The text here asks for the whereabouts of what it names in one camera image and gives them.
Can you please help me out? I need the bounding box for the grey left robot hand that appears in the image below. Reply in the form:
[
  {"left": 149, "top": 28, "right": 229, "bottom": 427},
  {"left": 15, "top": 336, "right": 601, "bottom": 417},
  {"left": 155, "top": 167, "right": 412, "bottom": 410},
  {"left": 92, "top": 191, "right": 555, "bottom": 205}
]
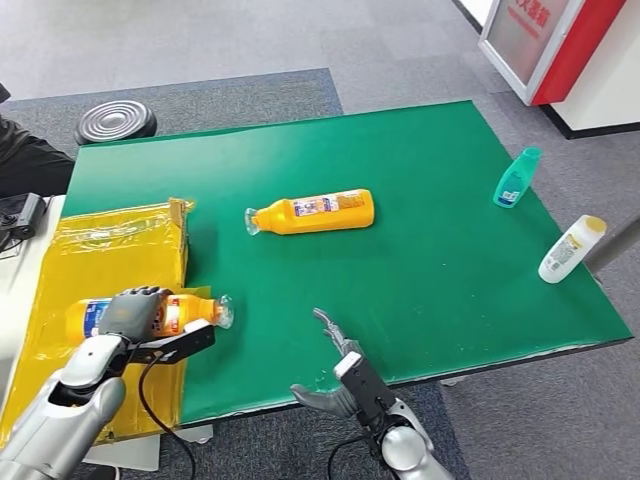
[{"left": 98, "top": 286, "right": 174, "bottom": 346}]

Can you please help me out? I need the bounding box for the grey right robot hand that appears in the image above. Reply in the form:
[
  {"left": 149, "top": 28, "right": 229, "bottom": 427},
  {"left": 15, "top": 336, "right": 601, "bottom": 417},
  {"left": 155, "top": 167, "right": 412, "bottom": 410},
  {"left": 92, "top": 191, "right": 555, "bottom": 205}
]
[{"left": 290, "top": 307, "right": 367, "bottom": 419}]

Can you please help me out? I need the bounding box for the orange bottle with clear cap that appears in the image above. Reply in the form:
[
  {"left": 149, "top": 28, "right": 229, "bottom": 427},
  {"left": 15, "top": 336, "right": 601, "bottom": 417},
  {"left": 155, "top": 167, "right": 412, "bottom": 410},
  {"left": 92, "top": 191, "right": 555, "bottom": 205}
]
[
  {"left": 65, "top": 293, "right": 235, "bottom": 346},
  {"left": 244, "top": 188, "right": 375, "bottom": 237}
]

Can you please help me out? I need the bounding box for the teal plastic bottle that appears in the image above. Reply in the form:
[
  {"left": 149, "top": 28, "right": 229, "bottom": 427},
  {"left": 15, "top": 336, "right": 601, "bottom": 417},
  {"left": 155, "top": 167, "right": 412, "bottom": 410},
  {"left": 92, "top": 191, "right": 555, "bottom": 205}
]
[{"left": 493, "top": 146, "right": 543, "bottom": 210}]

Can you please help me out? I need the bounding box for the white bottle with yellow cap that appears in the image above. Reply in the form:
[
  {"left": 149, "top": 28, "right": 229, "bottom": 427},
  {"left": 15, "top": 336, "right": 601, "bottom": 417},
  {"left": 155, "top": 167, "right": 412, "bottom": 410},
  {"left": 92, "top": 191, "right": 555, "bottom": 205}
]
[{"left": 537, "top": 215, "right": 608, "bottom": 285}]

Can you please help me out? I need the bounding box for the yellow taped cardboard box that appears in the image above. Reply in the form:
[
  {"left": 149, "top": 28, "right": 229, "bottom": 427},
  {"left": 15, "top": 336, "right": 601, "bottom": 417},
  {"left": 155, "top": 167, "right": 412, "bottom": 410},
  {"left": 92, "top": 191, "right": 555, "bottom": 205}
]
[{"left": 0, "top": 197, "right": 214, "bottom": 448}]

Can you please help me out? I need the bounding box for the white table foot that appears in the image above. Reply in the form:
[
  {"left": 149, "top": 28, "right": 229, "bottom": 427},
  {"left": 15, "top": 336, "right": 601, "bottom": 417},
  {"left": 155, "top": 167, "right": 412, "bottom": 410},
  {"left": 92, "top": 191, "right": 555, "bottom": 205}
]
[{"left": 174, "top": 425, "right": 214, "bottom": 446}]

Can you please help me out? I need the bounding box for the white side table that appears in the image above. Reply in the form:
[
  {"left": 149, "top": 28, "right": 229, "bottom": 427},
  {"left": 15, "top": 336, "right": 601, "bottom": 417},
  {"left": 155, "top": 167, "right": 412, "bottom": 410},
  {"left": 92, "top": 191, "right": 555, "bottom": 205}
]
[{"left": 0, "top": 195, "right": 161, "bottom": 473}]

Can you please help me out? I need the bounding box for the black handheld device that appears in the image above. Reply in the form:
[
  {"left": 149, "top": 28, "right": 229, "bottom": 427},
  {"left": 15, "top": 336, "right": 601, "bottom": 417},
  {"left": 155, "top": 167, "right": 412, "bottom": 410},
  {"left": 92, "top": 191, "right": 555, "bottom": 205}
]
[{"left": 0, "top": 192, "right": 47, "bottom": 241}]

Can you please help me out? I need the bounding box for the black round ribbed stool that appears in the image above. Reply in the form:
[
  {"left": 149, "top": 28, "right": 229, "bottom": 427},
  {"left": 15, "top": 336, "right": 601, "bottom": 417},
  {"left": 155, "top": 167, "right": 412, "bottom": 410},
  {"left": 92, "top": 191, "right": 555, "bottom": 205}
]
[{"left": 73, "top": 99, "right": 158, "bottom": 147}]

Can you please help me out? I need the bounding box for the person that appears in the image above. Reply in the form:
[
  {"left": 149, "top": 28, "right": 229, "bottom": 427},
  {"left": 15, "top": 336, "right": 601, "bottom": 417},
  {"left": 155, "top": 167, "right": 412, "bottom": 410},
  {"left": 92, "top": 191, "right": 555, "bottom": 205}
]
[{"left": 0, "top": 82, "right": 76, "bottom": 199}]

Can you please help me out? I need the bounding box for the green table mat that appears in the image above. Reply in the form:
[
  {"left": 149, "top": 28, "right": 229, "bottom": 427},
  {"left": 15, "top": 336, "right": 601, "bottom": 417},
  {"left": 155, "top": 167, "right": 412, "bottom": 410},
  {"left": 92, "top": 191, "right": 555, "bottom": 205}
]
[{"left": 62, "top": 100, "right": 633, "bottom": 425}]

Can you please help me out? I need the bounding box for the red and white display cabinet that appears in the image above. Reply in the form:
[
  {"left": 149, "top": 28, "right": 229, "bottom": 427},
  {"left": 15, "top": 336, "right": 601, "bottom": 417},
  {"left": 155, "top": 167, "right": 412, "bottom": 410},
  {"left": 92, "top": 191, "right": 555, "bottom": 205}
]
[{"left": 477, "top": 0, "right": 640, "bottom": 140}]

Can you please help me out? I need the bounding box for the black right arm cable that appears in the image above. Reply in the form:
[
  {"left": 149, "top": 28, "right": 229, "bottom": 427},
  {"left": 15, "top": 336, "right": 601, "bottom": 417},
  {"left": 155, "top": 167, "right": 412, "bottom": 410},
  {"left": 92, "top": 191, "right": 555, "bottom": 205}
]
[{"left": 327, "top": 433, "right": 374, "bottom": 480}]

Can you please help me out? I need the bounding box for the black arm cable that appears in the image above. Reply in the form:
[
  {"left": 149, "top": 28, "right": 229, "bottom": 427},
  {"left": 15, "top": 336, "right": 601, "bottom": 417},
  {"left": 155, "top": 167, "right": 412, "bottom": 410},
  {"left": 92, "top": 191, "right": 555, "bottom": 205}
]
[
  {"left": 327, "top": 433, "right": 374, "bottom": 480},
  {"left": 137, "top": 357, "right": 197, "bottom": 480}
]

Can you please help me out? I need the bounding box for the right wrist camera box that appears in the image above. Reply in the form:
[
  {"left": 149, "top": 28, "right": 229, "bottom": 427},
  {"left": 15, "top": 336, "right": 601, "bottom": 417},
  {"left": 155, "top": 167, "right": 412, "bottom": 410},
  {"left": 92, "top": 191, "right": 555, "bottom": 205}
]
[{"left": 334, "top": 351, "right": 397, "bottom": 429}]

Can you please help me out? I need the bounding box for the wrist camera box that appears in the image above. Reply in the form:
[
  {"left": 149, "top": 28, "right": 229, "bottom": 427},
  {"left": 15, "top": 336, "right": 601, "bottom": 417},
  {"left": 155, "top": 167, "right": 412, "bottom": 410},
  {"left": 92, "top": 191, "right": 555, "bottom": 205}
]
[
  {"left": 334, "top": 351, "right": 397, "bottom": 429},
  {"left": 128, "top": 319, "right": 217, "bottom": 367}
]

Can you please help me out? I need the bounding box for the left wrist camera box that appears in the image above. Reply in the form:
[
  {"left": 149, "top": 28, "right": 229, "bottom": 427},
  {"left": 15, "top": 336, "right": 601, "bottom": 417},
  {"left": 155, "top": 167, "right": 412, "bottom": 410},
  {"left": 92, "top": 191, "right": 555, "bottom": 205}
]
[{"left": 128, "top": 319, "right": 217, "bottom": 367}]

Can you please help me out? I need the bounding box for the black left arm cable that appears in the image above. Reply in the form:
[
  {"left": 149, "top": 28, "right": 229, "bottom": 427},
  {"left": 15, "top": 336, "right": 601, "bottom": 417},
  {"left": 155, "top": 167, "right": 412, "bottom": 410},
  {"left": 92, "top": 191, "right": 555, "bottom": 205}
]
[{"left": 137, "top": 357, "right": 197, "bottom": 480}]

